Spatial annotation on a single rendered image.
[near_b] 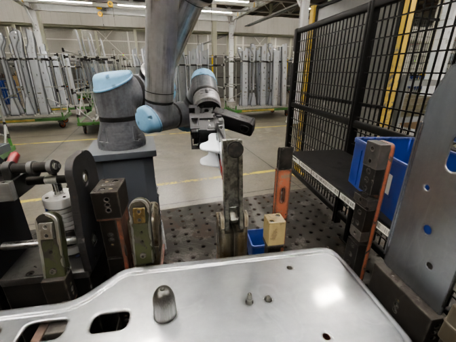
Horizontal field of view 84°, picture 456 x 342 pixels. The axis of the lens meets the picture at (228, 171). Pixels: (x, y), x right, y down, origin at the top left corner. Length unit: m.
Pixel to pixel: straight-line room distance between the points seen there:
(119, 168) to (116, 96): 0.22
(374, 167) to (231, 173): 0.29
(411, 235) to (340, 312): 0.17
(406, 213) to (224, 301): 0.32
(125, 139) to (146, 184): 0.16
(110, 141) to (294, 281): 0.65
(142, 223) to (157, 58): 0.39
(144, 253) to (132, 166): 0.39
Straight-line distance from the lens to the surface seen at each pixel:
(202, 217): 1.21
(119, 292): 0.48
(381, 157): 0.58
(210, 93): 0.71
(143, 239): 0.53
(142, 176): 0.87
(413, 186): 0.49
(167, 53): 0.69
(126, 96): 0.86
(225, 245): 0.53
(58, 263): 0.56
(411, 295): 0.53
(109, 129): 0.87
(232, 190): 0.49
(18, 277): 0.66
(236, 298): 0.44
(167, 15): 0.69
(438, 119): 0.46
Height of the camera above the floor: 1.33
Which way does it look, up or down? 21 degrees down
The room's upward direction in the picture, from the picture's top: straight up
